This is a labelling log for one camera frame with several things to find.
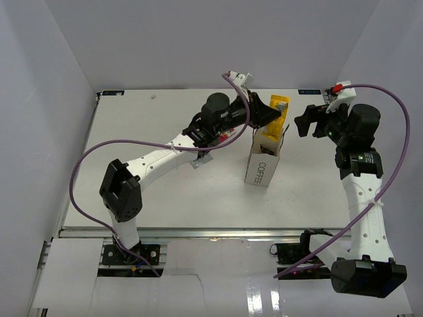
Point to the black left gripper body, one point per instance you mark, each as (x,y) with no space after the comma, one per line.
(237,114)

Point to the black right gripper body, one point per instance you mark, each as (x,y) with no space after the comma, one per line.
(332,125)

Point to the yellow snack bar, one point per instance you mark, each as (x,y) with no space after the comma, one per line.
(274,129)

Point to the pink candy packet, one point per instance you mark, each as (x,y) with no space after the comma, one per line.
(226,135)

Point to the silver blue snack packet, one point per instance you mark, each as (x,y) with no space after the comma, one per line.
(201,160)

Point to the brown m&m packet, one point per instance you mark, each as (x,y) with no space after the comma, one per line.
(266,150)

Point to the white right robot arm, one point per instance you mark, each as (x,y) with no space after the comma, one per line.
(368,267)

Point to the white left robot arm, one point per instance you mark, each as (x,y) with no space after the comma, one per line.
(124,182)

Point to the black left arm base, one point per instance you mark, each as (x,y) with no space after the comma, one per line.
(113,255)

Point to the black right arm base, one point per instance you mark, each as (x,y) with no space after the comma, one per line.
(289,253)

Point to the white coffee paper bag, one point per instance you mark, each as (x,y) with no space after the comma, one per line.
(261,167)

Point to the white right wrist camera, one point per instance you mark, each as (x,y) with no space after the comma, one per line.
(339,94)

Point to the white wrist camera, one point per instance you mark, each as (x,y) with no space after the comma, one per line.
(241,80)
(339,94)

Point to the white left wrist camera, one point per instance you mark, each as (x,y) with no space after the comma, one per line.
(241,80)

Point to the aluminium table front rail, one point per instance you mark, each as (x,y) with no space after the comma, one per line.
(144,233)

